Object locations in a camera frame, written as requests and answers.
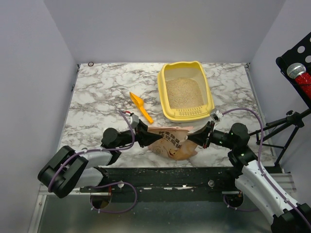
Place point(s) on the pink cat litter bag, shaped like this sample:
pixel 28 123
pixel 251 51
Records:
pixel 174 143

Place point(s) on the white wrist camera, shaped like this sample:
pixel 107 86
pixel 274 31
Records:
pixel 132 119
pixel 216 115

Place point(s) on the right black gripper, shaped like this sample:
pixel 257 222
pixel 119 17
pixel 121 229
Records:
pixel 208 135

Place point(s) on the red silver microphone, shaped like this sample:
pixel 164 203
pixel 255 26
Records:
pixel 302 78

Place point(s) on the orange plastic scoop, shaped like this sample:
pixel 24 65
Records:
pixel 139 103

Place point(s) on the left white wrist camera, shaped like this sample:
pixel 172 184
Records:
pixel 132 119

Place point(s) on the black music stand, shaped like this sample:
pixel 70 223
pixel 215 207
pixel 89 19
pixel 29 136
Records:
pixel 277 96

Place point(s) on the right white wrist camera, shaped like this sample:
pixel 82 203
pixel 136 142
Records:
pixel 216 115

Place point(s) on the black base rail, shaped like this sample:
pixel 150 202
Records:
pixel 178 183

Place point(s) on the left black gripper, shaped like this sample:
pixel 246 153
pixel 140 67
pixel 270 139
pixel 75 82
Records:
pixel 143 137

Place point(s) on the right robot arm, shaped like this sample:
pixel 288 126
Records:
pixel 283 212

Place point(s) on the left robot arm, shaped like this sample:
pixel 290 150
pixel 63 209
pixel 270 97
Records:
pixel 69 169

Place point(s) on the yellow litter box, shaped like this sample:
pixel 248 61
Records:
pixel 184 92

